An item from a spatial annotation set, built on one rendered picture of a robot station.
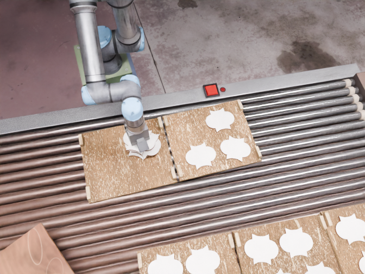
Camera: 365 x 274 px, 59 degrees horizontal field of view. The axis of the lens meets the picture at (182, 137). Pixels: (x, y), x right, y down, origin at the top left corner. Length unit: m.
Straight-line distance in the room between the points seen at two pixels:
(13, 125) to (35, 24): 1.85
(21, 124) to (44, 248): 0.67
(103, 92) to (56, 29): 2.20
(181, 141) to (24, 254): 0.82
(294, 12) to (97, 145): 2.60
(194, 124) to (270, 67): 1.62
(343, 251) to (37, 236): 1.27
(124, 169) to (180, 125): 0.35
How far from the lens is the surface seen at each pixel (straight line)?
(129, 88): 1.24
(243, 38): 3.25
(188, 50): 3.08
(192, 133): 1.59
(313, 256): 1.57
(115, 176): 1.53
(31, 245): 1.45
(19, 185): 1.67
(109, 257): 1.48
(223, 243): 1.47
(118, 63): 1.77
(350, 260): 1.63
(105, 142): 1.60
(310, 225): 1.58
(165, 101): 1.70
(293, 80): 1.90
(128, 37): 1.56
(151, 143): 1.44
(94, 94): 1.26
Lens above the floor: 2.38
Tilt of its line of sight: 65 degrees down
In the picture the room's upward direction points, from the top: 4 degrees clockwise
